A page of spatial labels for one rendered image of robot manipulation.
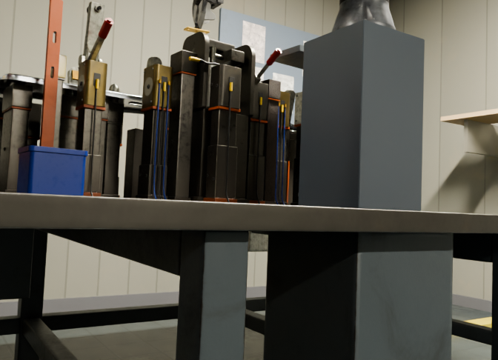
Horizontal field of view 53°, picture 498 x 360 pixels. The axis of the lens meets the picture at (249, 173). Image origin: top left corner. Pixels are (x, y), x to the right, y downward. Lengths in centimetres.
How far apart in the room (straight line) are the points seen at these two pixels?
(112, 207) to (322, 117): 65
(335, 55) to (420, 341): 64
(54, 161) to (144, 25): 271
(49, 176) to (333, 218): 53
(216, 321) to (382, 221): 34
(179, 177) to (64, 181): 45
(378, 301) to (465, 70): 350
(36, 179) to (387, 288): 70
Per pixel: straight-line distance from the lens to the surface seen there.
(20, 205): 62
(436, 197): 441
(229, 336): 79
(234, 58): 153
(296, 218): 78
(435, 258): 117
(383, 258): 105
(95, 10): 145
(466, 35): 449
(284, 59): 159
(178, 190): 139
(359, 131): 108
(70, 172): 102
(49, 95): 137
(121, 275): 347
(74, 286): 339
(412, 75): 122
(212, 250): 75
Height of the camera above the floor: 70
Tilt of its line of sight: 4 degrees up
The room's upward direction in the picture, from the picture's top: 2 degrees clockwise
